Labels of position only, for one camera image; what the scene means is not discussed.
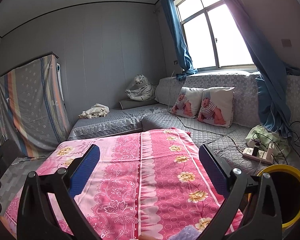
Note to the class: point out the crumpled cream cloth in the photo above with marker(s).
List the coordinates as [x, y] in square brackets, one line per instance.
[98, 110]

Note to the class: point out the blue curtain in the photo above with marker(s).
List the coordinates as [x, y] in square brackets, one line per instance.
[182, 52]
[273, 111]

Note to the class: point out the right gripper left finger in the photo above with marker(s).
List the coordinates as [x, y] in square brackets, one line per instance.
[36, 218]

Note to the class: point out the striped cloth covered cabinet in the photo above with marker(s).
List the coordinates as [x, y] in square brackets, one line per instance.
[32, 110]

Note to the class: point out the baby print pillow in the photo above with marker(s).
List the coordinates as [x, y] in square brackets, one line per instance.
[217, 106]
[188, 102]

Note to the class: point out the pale green cloth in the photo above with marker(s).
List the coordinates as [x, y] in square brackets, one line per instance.
[259, 133]

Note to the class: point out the pink floral bedsheet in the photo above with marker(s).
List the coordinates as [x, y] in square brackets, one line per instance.
[150, 182]

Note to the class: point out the white tiger plush toy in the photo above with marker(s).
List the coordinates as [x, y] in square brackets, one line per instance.
[140, 89]

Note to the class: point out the lavender foam net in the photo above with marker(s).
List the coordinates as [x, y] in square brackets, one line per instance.
[187, 233]

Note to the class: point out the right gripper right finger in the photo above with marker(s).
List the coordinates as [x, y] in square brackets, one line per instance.
[232, 184]

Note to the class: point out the white power strip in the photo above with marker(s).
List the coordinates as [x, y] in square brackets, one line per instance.
[256, 154]

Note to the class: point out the yellow rimmed trash bin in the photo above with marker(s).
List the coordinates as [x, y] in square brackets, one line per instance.
[287, 194]

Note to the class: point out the blue curtain left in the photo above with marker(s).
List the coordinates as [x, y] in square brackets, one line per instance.
[182, 52]

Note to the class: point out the window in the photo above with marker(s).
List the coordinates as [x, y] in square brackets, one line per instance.
[212, 36]

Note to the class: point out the grey flat cushion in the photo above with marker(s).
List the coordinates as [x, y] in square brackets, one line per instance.
[129, 103]

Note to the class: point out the blue curtain right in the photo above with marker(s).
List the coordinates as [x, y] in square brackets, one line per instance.
[273, 111]

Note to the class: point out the right baby print pillow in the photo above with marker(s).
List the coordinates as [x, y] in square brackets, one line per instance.
[217, 106]

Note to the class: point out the left baby print pillow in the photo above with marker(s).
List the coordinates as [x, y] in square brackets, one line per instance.
[188, 102]

